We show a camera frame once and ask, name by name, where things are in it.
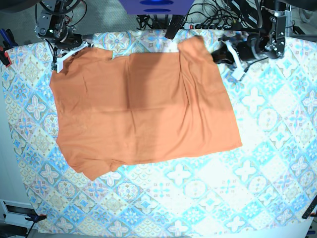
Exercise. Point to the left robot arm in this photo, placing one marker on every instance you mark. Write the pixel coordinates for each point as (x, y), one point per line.
(269, 19)

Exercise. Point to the blue clamp lower left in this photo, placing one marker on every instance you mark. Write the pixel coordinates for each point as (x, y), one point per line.
(34, 219)

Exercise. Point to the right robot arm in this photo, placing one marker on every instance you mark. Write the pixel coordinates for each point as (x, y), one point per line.
(55, 27)

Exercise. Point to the blue clamp upper left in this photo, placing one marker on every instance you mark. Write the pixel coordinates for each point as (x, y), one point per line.
(8, 43)

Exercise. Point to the blue clamp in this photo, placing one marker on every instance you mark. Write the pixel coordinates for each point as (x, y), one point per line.
(34, 219)
(8, 43)

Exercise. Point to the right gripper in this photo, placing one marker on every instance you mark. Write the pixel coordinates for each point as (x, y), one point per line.
(67, 45)

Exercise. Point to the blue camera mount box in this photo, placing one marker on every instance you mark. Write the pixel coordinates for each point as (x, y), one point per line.
(139, 7)

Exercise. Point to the orange T-shirt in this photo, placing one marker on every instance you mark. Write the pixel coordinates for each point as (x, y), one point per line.
(141, 108)

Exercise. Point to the white floor rail box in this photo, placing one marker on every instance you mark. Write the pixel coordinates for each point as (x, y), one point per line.
(16, 212)

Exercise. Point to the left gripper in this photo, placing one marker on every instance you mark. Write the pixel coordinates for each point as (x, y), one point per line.
(246, 51)

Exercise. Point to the power strip with red switch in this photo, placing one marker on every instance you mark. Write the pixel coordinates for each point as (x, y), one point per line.
(206, 26)

